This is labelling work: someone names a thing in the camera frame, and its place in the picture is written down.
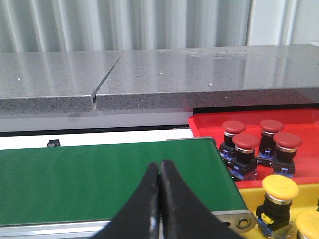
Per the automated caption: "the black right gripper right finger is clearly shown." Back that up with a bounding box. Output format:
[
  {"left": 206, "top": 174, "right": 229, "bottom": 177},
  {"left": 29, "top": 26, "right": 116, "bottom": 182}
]
[{"left": 160, "top": 160, "right": 241, "bottom": 239}]

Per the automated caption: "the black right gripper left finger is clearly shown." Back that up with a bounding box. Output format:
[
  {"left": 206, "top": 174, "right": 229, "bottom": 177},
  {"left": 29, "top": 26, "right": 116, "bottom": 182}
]
[{"left": 93, "top": 163, "right": 160, "bottom": 239}]

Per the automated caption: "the red mushroom push button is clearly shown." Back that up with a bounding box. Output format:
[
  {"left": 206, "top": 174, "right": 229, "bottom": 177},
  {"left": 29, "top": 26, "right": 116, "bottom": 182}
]
[
  {"left": 257, "top": 119, "right": 284, "bottom": 167},
  {"left": 218, "top": 120, "right": 246, "bottom": 165},
  {"left": 229, "top": 133, "right": 260, "bottom": 181},
  {"left": 272, "top": 132, "right": 302, "bottom": 178}
]

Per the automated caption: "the yellow mushroom push button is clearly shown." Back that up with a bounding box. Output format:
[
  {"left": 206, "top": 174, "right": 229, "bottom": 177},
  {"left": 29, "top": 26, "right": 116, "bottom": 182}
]
[
  {"left": 296, "top": 211, "right": 319, "bottom": 239},
  {"left": 256, "top": 174, "right": 299, "bottom": 239}
]

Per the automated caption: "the green conveyor belt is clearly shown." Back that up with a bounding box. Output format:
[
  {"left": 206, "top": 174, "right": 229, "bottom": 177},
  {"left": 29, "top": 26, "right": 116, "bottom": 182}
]
[{"left": 0, "top": 139, "right": 247, "bottom": 225}]

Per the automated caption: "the yellow plastic tray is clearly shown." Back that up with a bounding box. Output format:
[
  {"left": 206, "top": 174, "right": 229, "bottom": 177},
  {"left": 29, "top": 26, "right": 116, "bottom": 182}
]
[{"left": 238, "top": 183, "right": 319, "bottom": 239}]

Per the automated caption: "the grey stone counter slab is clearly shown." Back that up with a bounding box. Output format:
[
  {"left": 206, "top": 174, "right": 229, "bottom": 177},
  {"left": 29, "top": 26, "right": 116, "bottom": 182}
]
[{"left": 0, "top": 44, "right": 319, "bottom": 115}]

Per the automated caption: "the red plastic object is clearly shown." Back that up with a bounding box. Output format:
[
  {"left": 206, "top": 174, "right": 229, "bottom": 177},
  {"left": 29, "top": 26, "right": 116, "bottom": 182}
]
[{"left": 188, "top": 108, "right": 319, "bottom": 184}]

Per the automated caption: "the white pleated curtain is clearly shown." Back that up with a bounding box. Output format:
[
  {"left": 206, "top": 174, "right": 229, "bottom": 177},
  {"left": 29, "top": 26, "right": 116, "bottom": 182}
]
[{"left": 0, "top": 0, "right": 319, "bottom": 53}]

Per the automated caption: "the aluminium conveyor side rail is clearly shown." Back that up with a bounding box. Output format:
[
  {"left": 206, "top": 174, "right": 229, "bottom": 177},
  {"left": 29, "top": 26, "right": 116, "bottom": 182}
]
[{"left": 0, "top": 210, "right": 257, "bottom": 239}]

